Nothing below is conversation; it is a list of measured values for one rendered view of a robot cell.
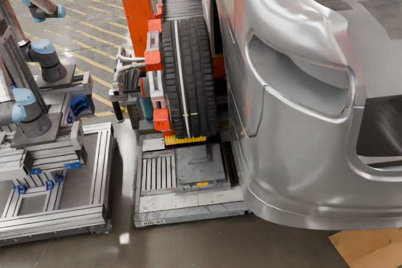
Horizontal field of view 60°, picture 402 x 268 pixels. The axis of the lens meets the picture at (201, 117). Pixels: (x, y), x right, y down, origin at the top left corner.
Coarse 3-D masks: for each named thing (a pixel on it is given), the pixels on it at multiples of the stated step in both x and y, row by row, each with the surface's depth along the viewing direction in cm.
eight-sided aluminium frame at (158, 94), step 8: (152, 32) 185; (152, 40) 191; (160, 40) 194; (152, 48) 172; (160, 48) 208; (152, 72) 170; (160, 72) 170; (152, 80) 169; (160, 80) 169; (152, 88) 169; (160, 88) 169; (152, 96) 169; (160, 96) 169; (168, 104) 218
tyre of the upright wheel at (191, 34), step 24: (168, 24) 179; (192, 24) 176; (168, 48) 166; (192, 48) 166; (168, 72) 164; (192, 72) 164; (168, 96) 166; (192, 96) 166; (216, 96) 168; (192, 120) 173; (216, 120) 175
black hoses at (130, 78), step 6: (126, 72) 172; (132, 72) 171; (138, 72) 172; (144, 72) 182; (156, 72) 184; (126, 78) 172; (132, 78) 171; (138, 78) 171; (126, 84) 172; (132, 84) 171; (126, 90) 172; (132, 90) 172; (138, 90) 172
